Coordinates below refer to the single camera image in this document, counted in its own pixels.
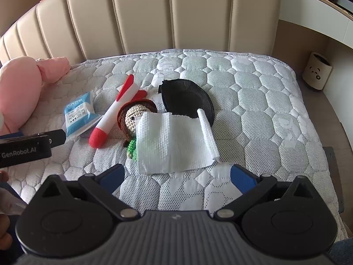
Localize beige panda waste bin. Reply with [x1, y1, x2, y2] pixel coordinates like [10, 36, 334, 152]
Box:
[302, 51, 334, 91]

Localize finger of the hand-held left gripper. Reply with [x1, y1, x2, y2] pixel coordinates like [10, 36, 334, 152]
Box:
[48, 129, 67, 147]

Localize person's leg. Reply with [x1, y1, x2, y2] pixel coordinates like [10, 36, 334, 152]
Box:
[329, 239, 353, 265]

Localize crochet doll with red hat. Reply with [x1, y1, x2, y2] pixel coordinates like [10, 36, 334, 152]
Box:
[117, 99, 158, 161]

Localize white curved desk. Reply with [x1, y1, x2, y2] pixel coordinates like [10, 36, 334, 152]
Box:
[278, 0, 353, 50]

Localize red white plush rocket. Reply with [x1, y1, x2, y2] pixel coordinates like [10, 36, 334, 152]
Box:
[89, 74, 147, 148]

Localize beige padded headboard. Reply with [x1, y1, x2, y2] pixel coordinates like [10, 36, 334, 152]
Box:
[0, 0, 283, 69]

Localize pink plush toy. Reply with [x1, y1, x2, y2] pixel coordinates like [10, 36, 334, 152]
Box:
[0, 57, 71, 133]

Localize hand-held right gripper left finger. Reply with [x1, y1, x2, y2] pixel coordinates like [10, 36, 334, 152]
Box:
[41, 163, 140, 222]

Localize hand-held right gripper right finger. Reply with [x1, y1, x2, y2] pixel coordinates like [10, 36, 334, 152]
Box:
[214, 164, 313, 222]

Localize black mesh container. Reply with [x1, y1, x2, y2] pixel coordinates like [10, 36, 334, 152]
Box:
[158, 79, 215, 129]

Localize person's left forearm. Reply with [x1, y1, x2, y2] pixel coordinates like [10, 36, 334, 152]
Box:
[0, 215, 14, 254]

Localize blue wet wipe packet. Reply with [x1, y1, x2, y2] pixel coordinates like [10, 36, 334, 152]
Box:
[61, 91, 103, 138]

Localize white quilted mattress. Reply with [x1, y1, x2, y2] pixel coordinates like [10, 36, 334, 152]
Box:
[0, 49, 349, 243]

